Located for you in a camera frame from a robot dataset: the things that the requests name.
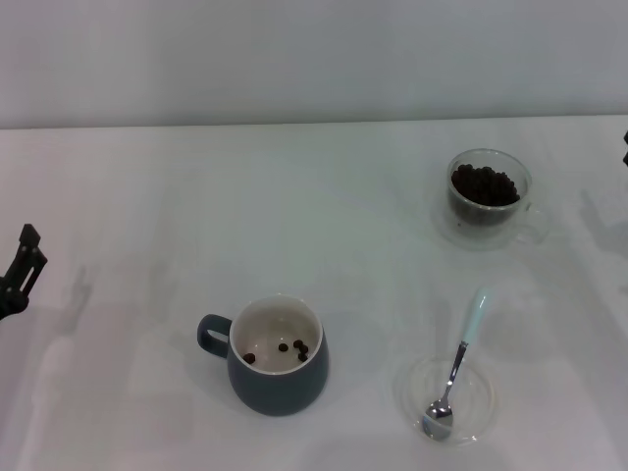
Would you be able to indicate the small clear glass dish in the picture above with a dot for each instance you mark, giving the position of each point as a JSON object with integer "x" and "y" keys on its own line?
{"x": 412, "y": 387}

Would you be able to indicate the few scooped coffee beans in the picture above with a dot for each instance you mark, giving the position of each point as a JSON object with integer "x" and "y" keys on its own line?
{"x": 300, "y": 347}

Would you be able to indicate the glass saucer with cup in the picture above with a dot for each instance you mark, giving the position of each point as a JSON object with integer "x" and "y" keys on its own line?
{"x": 441, "y": 225}

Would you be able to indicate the dark grey ceramic mug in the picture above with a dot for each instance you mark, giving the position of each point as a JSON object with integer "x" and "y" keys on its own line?
{"x": 279, "y": 387}

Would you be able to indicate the pile of coffee beans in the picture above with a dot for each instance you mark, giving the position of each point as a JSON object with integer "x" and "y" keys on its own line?
{"x": 486, "y": 185}

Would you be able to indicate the double-walled glass cup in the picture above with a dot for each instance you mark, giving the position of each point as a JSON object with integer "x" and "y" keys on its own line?
{"x": 454, "y": 211}

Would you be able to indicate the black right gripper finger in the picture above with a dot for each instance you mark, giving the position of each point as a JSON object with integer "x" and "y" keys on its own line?
{"x": 626, "y": 147}

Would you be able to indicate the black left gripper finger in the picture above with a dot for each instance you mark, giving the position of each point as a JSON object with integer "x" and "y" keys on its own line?
{"x": 27, "y": 275}

